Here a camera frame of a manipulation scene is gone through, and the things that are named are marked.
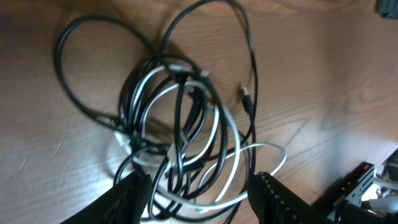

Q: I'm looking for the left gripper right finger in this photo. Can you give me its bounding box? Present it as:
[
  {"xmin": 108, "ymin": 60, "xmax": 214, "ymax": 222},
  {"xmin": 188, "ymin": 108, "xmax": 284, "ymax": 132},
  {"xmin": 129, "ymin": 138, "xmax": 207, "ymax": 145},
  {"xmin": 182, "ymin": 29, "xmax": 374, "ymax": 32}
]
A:
[{"xmin": 247, "ymin": 172, "xmax": 333, "ymax": 224}]

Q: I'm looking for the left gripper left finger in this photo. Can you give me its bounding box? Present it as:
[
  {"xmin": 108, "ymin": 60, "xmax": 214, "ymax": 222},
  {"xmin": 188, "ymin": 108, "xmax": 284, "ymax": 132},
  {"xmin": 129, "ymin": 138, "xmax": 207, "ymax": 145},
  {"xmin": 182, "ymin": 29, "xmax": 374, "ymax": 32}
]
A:
[{"xmin": 62, "ymin": 172, "xmax": 152, "ymax": 224}]

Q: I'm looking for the white usb cable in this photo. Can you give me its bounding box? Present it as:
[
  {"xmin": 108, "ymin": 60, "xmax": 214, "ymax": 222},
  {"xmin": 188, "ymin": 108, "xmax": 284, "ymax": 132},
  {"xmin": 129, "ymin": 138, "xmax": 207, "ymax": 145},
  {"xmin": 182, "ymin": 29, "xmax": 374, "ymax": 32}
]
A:
[{"xmin": 112, "ymin": 63, "xmax": 287, "ymax": 215}]

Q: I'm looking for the black usb cable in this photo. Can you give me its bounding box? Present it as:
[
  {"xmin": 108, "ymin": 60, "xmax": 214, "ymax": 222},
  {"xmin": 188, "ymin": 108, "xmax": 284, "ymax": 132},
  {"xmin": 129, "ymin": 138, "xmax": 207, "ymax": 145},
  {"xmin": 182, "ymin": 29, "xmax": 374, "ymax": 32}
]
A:
[{"xmin": 54, "ymin": 0, "xmax": 259, "ymax": 224}]

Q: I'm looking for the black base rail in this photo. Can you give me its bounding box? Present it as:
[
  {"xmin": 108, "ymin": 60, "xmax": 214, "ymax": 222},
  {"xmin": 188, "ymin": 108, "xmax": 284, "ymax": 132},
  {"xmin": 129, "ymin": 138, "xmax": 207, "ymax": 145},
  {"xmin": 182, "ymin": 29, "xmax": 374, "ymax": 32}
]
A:
[{"xmin": 312, "ymin": 152, "xmax": 397, "ymax": 224}]

